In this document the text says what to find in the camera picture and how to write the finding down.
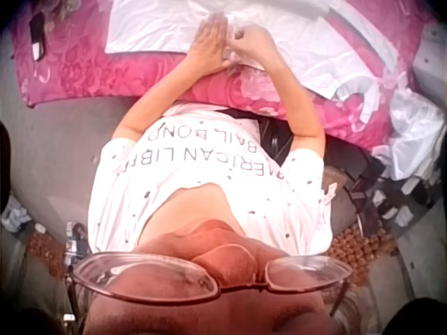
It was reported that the heap of black white clutter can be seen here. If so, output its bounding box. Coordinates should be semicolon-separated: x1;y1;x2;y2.
345;172;439;238

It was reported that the person's right hand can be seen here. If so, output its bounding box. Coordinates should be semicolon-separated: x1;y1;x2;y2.
226;23;282;70

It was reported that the white plastic bag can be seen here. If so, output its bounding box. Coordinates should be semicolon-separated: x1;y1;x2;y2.
372;85;447;182

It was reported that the person's left hand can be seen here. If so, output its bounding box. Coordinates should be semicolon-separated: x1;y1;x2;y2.
186;13;234;73

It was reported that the white garment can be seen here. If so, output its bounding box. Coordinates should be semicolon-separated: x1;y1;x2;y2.
104;0;400;101

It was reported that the grey dotted cloth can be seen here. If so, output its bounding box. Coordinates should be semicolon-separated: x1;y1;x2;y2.
411;19;447;105

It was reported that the crumpled pale blue cloth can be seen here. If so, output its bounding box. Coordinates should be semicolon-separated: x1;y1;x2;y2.
1;195;33;234

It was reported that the shiny black bag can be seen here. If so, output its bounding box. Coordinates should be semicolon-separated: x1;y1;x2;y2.
219;107;387;184

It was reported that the white cloth piece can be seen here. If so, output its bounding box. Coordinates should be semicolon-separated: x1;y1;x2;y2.
333;75;383;125

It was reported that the black phone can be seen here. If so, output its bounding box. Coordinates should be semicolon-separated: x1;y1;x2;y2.
29;12;46;62

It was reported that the pink floral bedspread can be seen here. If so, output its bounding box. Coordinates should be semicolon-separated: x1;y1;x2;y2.
12;0;434;154

